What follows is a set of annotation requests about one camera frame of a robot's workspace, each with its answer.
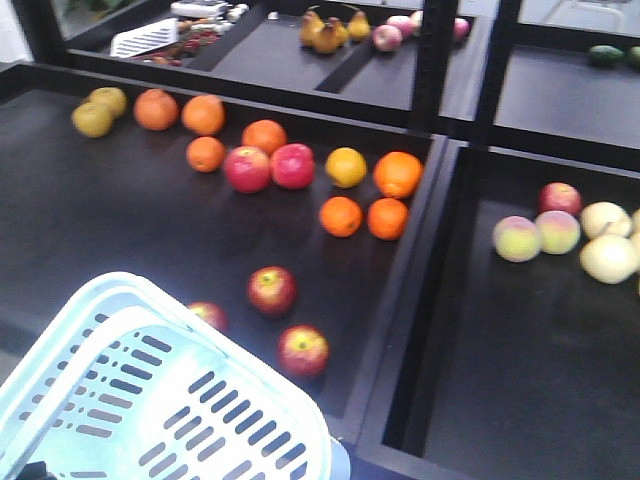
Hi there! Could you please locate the light blue plastic basket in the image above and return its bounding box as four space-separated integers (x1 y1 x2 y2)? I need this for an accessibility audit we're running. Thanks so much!
1 272 351 479

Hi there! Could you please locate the orange behind red apples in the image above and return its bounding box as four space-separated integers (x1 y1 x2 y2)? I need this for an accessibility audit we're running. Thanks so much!
241 119 288 155

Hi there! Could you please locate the small orange near apples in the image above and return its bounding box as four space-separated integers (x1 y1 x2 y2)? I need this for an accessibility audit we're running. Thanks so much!
185 136 227 173

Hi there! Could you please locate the brown pear three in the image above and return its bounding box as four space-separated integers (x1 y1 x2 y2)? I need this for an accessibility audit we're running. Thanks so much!
328 17 349 46

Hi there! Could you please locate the pink peach behind basket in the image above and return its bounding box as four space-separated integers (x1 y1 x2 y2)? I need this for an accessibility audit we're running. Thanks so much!
534 210 581 255

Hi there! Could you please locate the wooden black produce stand left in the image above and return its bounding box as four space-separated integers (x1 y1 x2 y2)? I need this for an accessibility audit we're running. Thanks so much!
1 64 430 443

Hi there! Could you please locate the small orange left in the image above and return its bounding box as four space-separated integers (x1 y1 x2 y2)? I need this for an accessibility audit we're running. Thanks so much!
318 196 364 238

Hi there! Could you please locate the red yellow apple middle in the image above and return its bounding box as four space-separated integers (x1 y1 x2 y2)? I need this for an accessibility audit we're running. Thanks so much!
246 265 298 317

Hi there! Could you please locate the red yellow apple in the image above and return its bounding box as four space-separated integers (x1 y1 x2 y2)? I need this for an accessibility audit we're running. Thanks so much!
187 301 229 333
277 325 330 378
246 265 298 317

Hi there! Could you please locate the small orange right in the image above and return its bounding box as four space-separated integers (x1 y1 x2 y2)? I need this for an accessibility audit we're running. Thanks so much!
367 197 409 241

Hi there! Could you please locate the yellow round citrus fruit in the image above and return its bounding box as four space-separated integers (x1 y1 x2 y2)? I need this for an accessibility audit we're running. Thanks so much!
325 147 367 188

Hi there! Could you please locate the large red apple right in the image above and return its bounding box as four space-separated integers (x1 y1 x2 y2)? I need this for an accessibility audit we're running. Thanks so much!
270 143 315 190

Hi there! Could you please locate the large red apple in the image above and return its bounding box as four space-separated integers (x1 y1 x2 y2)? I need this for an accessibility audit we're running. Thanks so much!
270 143 315 190
223 146 271 194

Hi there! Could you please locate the large orange with nub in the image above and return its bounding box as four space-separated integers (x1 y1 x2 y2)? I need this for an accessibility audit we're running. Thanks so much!
373 151 423 199

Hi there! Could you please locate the large red apple left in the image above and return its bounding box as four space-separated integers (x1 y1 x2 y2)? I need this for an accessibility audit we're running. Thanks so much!
223 146 271 194

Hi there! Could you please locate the red yellow apple front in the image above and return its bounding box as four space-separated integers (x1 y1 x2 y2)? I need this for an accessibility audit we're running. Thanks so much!
277 325 330 378

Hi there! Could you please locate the red yellow apple left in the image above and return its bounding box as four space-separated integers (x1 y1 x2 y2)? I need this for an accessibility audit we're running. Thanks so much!
187 301 229 333

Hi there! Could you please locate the orange back row right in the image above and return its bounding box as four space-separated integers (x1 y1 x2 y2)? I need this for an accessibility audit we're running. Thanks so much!
181 94 226 136

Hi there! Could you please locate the orange row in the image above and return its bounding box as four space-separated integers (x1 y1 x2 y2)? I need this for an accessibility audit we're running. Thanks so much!
181 94 226 136
133 89 179 131

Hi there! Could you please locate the brown pear two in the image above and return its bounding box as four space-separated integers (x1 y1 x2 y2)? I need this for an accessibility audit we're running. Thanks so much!
312 24 340 55

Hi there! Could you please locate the orange back row left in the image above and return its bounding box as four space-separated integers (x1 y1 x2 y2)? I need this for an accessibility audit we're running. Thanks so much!
133 89 179 131

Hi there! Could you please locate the pink apple upper tray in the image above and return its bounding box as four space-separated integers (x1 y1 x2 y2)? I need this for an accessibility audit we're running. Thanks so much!
373 24 403 53

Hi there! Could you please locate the brown pear four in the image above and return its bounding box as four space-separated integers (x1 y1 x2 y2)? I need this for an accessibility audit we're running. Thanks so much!
347 10 371 42

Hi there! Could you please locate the black produce stand right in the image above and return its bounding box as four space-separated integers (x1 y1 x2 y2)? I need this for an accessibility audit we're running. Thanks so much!
354 144 639 479

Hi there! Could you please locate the brown pear one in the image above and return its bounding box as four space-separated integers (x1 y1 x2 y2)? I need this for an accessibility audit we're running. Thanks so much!
299 10 324 47

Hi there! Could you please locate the pale pink apple upper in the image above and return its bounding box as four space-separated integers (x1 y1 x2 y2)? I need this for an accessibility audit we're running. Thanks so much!
385 15 415 39

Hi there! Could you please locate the red apple right tray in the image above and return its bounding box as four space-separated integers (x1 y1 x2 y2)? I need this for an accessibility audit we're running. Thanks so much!
538 182 583 217

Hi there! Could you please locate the yellow-green pear-apple back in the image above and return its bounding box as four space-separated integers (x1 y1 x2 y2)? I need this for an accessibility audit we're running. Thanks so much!
88 87 128 119

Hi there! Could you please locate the yellow-green pear-apple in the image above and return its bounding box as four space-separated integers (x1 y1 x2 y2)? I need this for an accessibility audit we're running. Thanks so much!
88 87 128 119
71 102 114 138

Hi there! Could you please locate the yellow-green pear-apple front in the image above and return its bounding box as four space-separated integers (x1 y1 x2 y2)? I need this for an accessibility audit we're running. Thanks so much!
71 102 114 138

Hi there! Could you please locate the white perforated grater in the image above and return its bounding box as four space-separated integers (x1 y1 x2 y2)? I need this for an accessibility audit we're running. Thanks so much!
109 17 179 58

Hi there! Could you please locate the white melon one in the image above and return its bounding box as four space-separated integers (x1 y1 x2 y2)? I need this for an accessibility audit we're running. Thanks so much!
580 201 633 239

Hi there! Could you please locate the black upper display tray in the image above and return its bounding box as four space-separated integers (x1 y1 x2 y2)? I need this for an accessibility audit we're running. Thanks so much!
19 0 640 171

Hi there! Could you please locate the white melon five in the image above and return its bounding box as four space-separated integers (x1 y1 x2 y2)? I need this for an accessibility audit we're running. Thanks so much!
579 234 639 285

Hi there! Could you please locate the green avocado one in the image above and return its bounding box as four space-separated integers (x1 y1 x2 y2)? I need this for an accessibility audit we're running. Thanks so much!
587 45 625 68

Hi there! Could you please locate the black shelf upright post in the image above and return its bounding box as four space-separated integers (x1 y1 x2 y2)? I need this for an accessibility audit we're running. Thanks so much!
408 0 459 132
470 0 522 147

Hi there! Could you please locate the pink apple behind post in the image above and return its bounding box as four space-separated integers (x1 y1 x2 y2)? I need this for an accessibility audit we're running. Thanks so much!
453 17 471 43

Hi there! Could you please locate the black shelf upright post right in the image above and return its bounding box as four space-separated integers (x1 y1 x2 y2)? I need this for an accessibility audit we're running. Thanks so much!
470 0 522 147

